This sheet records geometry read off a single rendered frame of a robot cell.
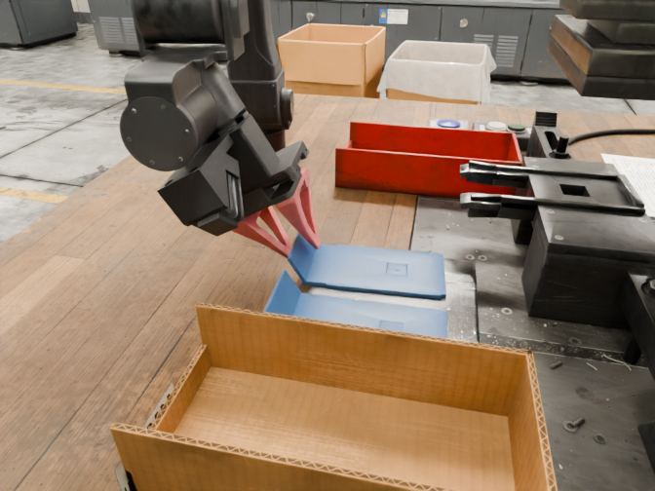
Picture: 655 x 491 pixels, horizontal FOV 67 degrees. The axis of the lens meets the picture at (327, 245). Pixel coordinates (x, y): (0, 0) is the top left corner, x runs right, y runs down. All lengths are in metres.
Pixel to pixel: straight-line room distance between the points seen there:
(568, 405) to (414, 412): 0.12
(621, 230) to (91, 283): 0.53
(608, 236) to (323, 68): 2.40
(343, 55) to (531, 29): 2.58
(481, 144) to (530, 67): 4.29
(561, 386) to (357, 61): 2.43
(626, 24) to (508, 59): 4.59
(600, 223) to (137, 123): 0.41
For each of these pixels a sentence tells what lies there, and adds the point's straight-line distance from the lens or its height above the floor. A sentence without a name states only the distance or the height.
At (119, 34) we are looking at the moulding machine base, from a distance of 6.30.
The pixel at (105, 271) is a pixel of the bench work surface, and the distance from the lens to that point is 0.60.
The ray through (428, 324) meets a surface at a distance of 0.45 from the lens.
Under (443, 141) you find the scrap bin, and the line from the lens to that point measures 0.81.
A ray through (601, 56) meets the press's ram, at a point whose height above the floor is 1.14.
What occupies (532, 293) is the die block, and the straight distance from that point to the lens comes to 0.51.
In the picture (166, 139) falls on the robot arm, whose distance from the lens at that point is 0.39.
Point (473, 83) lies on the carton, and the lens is 2.73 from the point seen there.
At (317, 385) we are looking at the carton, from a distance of 0.42.
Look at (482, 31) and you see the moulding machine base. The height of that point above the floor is 0.44.
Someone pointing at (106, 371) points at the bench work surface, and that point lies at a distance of 0.47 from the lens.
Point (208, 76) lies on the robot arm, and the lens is 0.45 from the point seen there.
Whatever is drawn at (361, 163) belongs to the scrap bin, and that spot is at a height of 0.94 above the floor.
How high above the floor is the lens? 1.22
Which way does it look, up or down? 32 degrees down
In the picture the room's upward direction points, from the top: straight up
